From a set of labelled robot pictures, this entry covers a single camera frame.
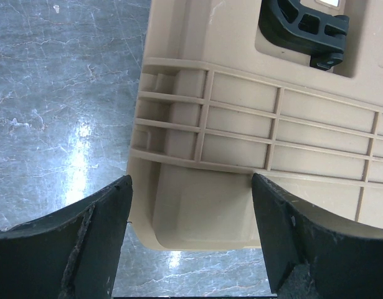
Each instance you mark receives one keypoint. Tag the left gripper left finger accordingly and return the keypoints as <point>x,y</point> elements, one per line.
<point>71,253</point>

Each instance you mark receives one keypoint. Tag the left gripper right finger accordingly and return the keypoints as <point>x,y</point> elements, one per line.
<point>310,252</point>

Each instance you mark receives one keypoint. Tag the tan plastic tool box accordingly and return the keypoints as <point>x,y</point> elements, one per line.
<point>292,90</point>

